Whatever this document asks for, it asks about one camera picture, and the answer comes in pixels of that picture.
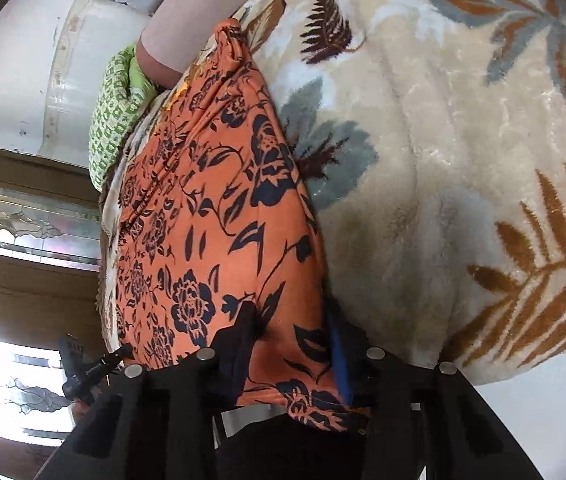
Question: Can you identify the orange black floral garment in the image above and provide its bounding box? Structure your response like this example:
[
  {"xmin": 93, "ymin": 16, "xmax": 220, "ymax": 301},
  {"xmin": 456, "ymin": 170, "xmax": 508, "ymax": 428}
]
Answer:
[{"xmin": 115, "ymin": 20, "xmax": 369, "ymax": 431}]

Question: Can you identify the person's right hand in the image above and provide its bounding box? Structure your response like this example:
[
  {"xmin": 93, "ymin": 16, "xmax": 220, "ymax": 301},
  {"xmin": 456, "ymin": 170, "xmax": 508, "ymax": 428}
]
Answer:
[{"xmin": 70, "ymin": 400, "xmax": 91, "ymax": 425}]

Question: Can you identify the brown wooden glass door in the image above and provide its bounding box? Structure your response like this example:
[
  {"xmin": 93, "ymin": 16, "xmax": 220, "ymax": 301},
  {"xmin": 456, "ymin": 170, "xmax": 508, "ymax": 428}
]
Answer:
[{"xmin": 0, "ymin": 142, "xmax": 110, "ymax": 480}]

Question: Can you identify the green white checkered pillow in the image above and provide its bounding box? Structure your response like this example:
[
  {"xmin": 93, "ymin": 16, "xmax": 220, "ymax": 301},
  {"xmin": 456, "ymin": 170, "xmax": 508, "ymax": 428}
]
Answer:
[{"xmin": 88, "ymin": 44, "xmax": 157, "ymax": 192}]

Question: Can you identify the beige leaf pattern blanket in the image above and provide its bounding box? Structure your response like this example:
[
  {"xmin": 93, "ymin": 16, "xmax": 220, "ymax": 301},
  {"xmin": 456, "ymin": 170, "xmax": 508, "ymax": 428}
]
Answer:
[{"xmin": 97, "ymin": 0, "xmax": 566, "ymax": 386}]

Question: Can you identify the pink bolster pillow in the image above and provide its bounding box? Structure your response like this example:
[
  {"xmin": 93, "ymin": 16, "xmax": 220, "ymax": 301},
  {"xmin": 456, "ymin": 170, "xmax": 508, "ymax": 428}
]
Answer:
[{"xmin": 135, "ymin": 0, "xmax": 247, "ymax": 89}]

